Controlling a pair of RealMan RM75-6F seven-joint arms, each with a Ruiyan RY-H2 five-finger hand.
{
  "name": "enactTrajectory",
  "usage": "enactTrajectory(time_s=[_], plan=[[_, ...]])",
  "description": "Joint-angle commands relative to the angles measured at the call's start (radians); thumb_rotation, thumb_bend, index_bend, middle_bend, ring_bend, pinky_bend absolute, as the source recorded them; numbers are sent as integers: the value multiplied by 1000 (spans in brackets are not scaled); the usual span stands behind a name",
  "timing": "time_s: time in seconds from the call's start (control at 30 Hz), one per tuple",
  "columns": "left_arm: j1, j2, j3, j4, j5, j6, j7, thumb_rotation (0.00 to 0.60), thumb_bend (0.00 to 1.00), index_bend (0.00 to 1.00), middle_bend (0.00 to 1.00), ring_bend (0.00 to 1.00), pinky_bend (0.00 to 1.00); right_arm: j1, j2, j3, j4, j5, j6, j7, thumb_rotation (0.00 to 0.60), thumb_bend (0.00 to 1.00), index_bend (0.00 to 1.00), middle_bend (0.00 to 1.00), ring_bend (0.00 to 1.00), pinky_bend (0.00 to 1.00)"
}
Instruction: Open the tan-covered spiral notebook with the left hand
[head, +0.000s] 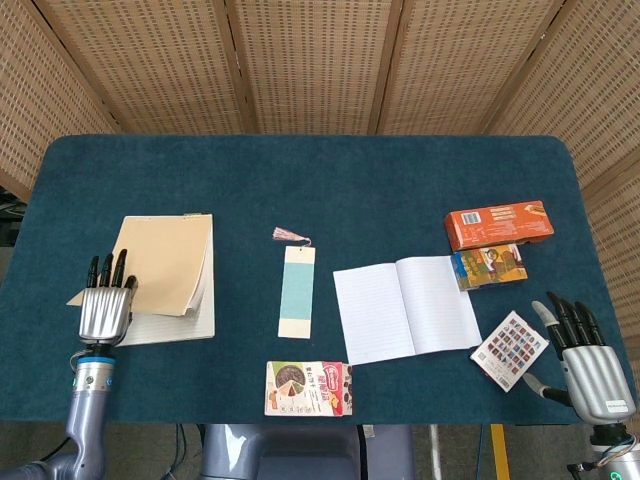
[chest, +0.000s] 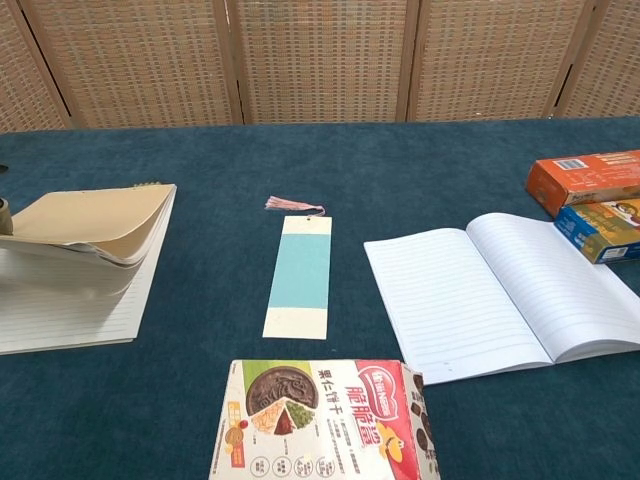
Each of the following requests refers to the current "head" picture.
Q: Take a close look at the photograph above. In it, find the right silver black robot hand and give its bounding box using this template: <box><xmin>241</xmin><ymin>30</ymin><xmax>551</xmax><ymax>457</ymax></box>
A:
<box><xmin>522</xmin><ymin>291</ymin><xmax>637</xmax><ymax>426</ymax></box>

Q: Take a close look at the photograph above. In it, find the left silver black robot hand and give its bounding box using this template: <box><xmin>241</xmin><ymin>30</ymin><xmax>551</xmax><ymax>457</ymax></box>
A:
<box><xmin>78</xmin><ymin>248</ymin><xmax>139</xmax><ymax>347</ymax></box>

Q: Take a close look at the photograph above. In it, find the tan cover notebook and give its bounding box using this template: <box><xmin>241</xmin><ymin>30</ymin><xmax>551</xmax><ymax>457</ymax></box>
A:
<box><xmin>66</xmin><ymin>213</ymin><xmax>216</xmax><ymax>348</ymax></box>

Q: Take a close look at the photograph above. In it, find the open lined white notebook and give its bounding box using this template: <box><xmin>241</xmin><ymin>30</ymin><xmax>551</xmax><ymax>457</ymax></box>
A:
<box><xmin>332</xmin><ymin>255</ymin><xmax>483</xmax><ymax>367</ymax></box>

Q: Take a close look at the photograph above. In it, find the white box stamp pattern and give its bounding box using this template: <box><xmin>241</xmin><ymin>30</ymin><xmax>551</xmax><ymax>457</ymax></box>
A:
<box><xmin>469</xmin><ymin>310</ymin><xmax>550</xmax><ymax>393</ymax></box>

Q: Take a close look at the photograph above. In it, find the blue yellow cartoon box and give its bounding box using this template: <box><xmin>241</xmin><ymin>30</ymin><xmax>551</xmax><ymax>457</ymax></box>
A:
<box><xmin>450</xmin><ymin>243</ymin><xmax>529</xmax><ymax>292</ymax></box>

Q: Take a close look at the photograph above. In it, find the orange cardboard box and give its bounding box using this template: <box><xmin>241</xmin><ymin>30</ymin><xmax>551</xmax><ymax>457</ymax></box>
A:
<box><xmin>444</xmin><ymin>200</ymin><xmax>555</xmax><ymax>252</ymax></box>

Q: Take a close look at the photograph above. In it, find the cream blue bookmark pink tassel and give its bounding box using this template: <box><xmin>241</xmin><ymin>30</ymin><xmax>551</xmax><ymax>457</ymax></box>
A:
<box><xmin>272</xmin><ymin>226</ymin><xmax>317</xmax><ymax>339</ymax></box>

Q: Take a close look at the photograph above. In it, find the white red wafer box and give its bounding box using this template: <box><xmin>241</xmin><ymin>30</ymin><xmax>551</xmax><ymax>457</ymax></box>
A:
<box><xmin>264</xmin><ymin>360</ymin><xmax>354</xmax><ymax>418</ymax></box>

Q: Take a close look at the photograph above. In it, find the grey robot torso base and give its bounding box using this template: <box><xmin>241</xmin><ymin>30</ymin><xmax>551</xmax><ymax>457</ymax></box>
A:
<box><xmin>199</xmin><ymin>423</ymin><xmax>416</xmax><ymax>480</ymax></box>

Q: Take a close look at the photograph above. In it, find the teal table cloth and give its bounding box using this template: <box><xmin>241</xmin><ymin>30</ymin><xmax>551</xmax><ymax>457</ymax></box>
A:
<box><xmin>0</xmin><ymin>133</ymin><xmax>640</xmax><ymax>426</ymax></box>

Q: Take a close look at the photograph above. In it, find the dark floor cable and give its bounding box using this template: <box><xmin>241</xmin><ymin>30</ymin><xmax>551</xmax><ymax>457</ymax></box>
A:
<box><xmin>167</xmin><ymin>424</ymin><xmax>190</xmax><ymax>480</ymax></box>

